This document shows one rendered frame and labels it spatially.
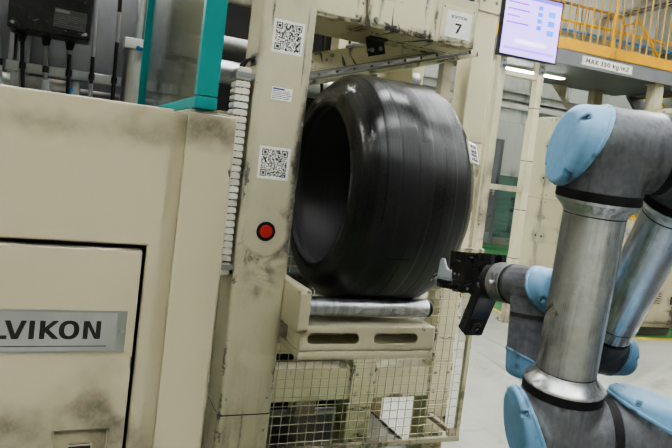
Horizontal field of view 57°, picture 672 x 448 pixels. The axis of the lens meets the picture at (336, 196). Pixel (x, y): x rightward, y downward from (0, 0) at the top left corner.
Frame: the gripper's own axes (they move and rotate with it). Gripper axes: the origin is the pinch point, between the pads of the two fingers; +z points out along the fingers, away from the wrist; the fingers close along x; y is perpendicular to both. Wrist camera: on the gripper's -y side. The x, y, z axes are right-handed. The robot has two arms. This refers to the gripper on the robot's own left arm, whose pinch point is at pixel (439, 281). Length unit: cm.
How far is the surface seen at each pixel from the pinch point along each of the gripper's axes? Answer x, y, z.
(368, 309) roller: 8.1, -8.6, 17.5
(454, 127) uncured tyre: -4.8, 35.5, 5.2
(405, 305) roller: -2.1, -7.5, 17.7
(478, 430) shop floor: -122, -84, 143
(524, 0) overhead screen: -267, 218, 303
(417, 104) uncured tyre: 3.5, 40.3, 8.6
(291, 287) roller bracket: 27.2, -4.2, 19.8
